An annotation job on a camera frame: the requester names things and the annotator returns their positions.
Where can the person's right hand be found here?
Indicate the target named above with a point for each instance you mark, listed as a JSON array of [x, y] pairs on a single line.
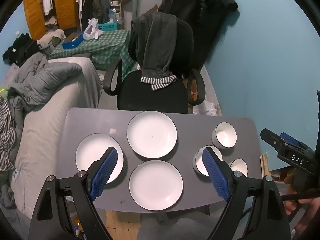
[[291, 206]]

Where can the wide white bowl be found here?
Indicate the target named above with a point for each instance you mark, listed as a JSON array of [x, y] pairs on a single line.
[[198, 162]]

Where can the green checkered tablecloth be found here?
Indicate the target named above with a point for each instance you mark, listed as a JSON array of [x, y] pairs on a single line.
[[110, 45]]

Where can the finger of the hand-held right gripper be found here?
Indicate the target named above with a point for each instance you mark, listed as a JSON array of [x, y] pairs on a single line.
[[288, 138], [268, 136]]

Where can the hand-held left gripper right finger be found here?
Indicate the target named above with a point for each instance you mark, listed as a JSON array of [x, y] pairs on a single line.
[[215, 177]]

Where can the black jacket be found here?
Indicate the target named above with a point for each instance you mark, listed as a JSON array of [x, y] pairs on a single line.
[[200, 17]]

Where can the hanging dark coats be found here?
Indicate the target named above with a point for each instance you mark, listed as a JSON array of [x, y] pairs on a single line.
[[96, 3]]

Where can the deep white ribbed bowl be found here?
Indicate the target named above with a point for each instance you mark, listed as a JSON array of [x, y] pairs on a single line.
[[225, 135]]

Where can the white paper scrap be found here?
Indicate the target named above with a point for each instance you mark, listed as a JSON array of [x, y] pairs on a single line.
[[113, 131]]

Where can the orange louvred door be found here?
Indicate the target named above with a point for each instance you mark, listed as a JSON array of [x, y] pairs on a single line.
[[33, 12], [65, 2]]

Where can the black office chair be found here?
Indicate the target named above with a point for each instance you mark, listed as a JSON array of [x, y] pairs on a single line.
[[150, 97]]

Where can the crumpled white plastic sheet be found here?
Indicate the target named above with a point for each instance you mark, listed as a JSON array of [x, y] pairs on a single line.
[[207, 108]]

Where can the white plastic bag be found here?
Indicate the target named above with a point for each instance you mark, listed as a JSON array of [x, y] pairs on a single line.
[[90, 31]]

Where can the blue cardboard box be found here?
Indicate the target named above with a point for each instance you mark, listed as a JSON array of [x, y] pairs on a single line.
[[72, 43]]

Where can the striped cloth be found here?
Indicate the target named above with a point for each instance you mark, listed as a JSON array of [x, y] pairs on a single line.
[[6, 135]]

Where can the black clothes pile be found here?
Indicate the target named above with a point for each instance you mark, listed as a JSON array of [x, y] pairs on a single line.
[[21, 48]]

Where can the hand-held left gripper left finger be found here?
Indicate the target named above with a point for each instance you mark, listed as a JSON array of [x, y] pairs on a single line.
[[105, 175]]

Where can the grey covered bed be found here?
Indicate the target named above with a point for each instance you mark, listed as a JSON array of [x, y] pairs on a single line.
[[45, 140]]

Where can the white plate black rim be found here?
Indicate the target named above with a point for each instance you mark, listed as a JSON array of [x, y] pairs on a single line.
[[152, 133], [155, 185], [92, 152]]

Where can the small white bowl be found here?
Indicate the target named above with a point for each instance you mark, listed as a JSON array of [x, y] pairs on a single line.
[[240, 166]]

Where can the wooden plank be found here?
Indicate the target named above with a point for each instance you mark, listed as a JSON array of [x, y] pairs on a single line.
[[264, 165]]

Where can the beige clothes pile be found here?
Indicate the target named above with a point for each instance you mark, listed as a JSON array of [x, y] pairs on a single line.
[[51, 38]]

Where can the black cabinet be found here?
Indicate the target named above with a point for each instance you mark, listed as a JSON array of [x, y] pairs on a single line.
[[318, 120]]

